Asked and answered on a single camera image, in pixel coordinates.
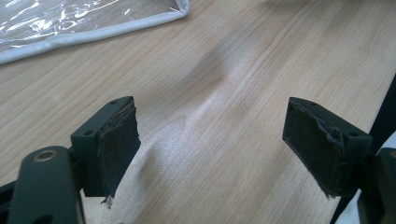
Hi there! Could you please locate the clear plastic bag white trim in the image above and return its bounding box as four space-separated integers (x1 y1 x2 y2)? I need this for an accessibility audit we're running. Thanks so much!
0 0 191 66

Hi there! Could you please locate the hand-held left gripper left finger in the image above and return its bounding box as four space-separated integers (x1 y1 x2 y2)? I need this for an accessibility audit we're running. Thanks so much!
70 95 142 209

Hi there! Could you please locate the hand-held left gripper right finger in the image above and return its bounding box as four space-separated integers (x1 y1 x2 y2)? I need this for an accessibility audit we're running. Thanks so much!
281 96 374 199

